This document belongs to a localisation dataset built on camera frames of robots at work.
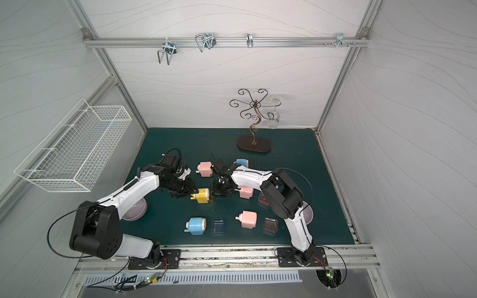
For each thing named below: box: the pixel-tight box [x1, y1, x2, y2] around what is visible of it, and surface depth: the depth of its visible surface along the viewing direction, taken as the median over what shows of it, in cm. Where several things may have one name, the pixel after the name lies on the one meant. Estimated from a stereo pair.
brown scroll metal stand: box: [229, 88, 281, 153], surface depth 109 cm
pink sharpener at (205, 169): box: [195, 161, 213, 177], surface depth 97 cm
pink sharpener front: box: [234, 210, 258, 230], surface depth 80 cm
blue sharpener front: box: [183, 217, 207, 236], surface depth 77 cm
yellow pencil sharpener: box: [190, 188, 210, 204], surface depth 86 cm
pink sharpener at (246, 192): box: [239, 185, 254, 200], surface depth 88 cm
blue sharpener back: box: [235, 158, 250, 168], surface depth 97 cm
